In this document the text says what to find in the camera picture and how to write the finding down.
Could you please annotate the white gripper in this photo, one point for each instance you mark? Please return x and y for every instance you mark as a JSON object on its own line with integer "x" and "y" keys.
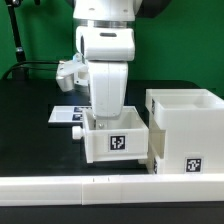
{"x": 102, "y": 63}

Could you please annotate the white drawer box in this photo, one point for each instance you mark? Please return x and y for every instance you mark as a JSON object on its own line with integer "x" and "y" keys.
{"x": 125, "y": 138}
{"x": 155, "y": 160}

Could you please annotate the white drawer cabinet frame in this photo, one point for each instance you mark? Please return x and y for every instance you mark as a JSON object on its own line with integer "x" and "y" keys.
{"x": 188, "y": 126}

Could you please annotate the white front drawer box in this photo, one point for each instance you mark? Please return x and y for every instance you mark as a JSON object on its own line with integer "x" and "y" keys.
{"x": 155, "y": 160}

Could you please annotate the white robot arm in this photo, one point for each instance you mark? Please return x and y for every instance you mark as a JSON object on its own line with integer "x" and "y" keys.
{"x": 115, "y": 14}

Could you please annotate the white marker base plate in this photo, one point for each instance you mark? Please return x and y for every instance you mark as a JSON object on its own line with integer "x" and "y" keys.
{"x": 67, "y": 114}

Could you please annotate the black camera stand pole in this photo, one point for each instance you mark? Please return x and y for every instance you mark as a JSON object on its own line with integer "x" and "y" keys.
{"x": 19, "y": 73}

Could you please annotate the white front fence rail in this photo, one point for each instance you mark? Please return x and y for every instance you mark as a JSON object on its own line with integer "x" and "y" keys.
{"x": 110, "y": 189}

